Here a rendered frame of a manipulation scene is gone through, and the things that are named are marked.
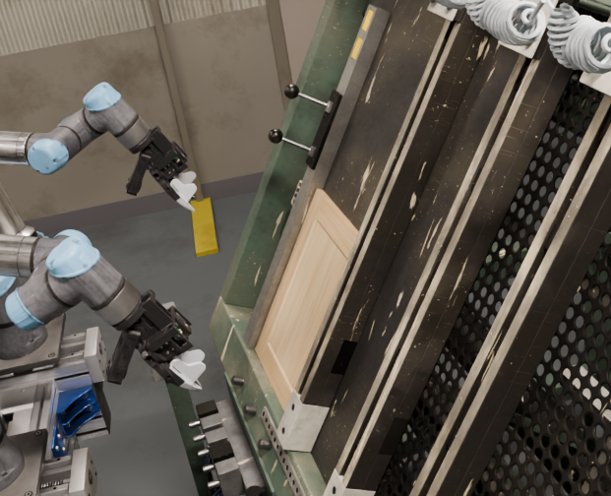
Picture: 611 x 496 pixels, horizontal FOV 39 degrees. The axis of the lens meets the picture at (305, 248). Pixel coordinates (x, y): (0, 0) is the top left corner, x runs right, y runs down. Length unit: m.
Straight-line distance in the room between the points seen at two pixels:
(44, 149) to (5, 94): 3.17
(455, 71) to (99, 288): 0.79
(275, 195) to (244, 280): 0.28
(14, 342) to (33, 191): 3.04
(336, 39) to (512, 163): 0.96
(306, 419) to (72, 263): 0.77
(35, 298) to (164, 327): 0.21
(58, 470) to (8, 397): 0.40
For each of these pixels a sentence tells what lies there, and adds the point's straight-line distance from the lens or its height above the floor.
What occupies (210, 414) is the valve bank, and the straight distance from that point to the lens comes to 2.41.
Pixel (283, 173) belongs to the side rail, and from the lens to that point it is 2.42.
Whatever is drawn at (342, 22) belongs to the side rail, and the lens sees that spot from 2.35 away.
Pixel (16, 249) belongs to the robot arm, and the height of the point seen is 1.59.
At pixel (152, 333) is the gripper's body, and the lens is 1.49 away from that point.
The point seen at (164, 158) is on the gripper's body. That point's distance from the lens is 2.05.
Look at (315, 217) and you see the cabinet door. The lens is 2.16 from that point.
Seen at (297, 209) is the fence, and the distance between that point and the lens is 2.22.
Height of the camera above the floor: 2.26
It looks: 30 degrees down
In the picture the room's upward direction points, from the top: 10 degrees counter-clockwise
